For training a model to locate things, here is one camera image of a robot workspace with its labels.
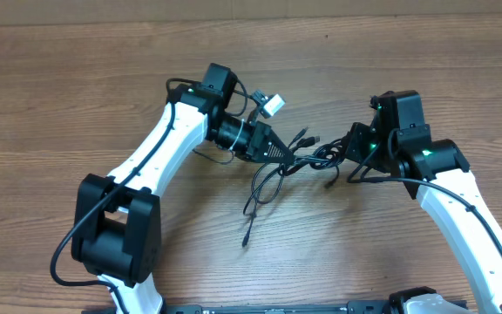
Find black cable silver plug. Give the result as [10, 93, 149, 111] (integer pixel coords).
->
[241, 126, 348, 219]

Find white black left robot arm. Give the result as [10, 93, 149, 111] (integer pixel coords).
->
[66, 63, 295, 313]

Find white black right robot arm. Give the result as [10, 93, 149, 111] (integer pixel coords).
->
[346, 90, 502, 313]

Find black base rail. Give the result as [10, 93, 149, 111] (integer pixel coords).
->
[80, 285, 470, 314]

